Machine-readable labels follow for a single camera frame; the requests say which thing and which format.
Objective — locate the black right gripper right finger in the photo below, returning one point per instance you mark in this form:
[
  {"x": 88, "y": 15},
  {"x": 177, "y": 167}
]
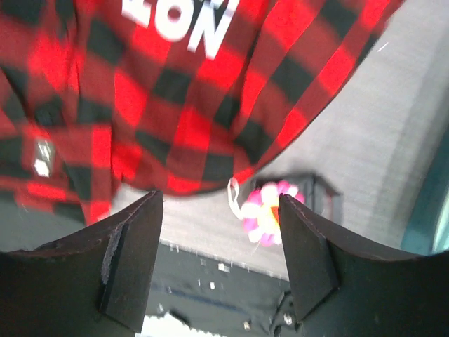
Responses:
[{"x": 344, "y": 284}]

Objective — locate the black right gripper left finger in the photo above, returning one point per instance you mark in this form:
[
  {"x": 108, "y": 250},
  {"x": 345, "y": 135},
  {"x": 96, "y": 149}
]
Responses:
[{"x": 94, "y": 282}]

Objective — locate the pink white flower brooch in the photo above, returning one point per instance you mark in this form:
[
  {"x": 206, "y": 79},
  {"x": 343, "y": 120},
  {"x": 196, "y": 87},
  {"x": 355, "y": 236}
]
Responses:
[{"x": 259, "y": 213}]

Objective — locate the red black plaid shirt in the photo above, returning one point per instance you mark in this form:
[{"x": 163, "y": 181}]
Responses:
[{"x": 178, "y": 96}]

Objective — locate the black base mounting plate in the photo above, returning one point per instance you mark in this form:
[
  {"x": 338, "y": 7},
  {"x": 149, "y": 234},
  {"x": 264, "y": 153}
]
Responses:
[{"x": 196, "y": 295}]

